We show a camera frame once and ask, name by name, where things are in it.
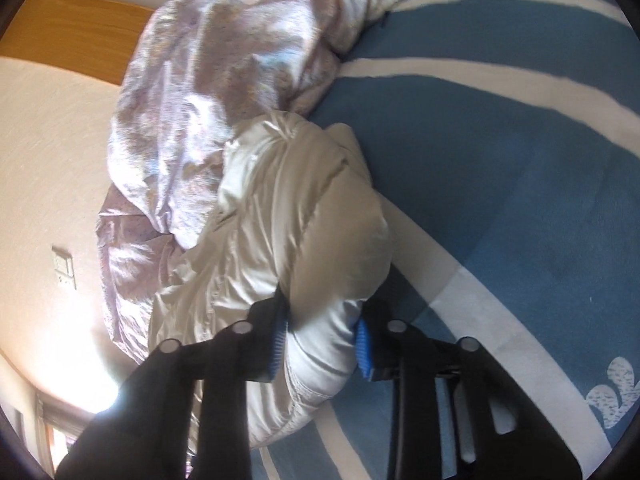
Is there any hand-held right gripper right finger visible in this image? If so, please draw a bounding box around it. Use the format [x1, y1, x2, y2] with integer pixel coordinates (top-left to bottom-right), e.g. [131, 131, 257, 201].
[354, 299, 583, 480]

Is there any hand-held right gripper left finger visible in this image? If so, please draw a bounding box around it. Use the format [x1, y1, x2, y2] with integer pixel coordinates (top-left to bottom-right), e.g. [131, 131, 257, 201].
[55, 287, 291, 480]

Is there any beige down jacket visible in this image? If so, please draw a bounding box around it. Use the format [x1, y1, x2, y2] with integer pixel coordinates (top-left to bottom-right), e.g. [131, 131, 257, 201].
[148, 111, 391, 451]

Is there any blue striped bed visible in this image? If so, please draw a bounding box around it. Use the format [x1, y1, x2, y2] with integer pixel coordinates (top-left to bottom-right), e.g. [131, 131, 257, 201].
[250, 0, 640, 480]

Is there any window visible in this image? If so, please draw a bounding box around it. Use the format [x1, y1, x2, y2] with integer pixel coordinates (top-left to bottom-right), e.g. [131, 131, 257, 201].
[17, 392, 101, 478]

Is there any purple floral quilt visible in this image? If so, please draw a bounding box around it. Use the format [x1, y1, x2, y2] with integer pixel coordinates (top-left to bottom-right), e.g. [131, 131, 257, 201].
[97, 0, 426, 366]

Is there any white wall switch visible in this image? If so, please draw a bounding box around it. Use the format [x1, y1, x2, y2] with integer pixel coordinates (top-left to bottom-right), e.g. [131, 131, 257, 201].
[51, 245, 74, 275]

